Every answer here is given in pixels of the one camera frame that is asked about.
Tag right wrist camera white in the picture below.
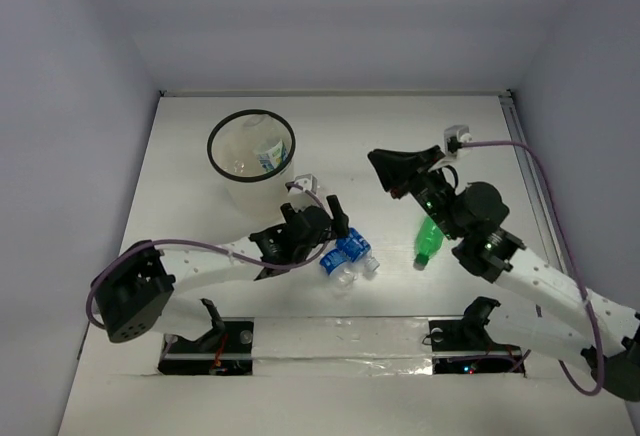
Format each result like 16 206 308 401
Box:
444 125 472 159

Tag clear bottle green white label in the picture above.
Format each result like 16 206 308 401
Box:
253 138 288 173

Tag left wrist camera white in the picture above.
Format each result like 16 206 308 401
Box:
285 173 319 196

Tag white cylindrical bin black rim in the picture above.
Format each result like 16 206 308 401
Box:
206 109 297 220

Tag aluminium rail right edge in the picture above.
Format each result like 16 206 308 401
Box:
498 92 567 272

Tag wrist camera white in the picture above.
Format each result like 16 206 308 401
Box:
285 173 319 196
444 125 472 159

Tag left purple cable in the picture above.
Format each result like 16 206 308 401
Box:
84 183 331 330

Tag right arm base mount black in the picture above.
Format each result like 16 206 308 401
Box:
421 296 528 376

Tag clear plastic bottle unlabeled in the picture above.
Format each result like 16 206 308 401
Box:
232 115 271 177

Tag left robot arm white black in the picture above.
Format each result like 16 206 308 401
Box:
85 195 349 351

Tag green plastic bottle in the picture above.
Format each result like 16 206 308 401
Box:
413 216 445 271

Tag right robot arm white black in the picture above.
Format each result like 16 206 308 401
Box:
367 146 639 402

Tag blue label bottle white cap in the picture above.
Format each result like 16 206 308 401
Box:
335 227 380 274

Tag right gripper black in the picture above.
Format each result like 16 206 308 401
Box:
367 145 463 241

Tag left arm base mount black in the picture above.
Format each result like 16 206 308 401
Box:
157 298 254 376

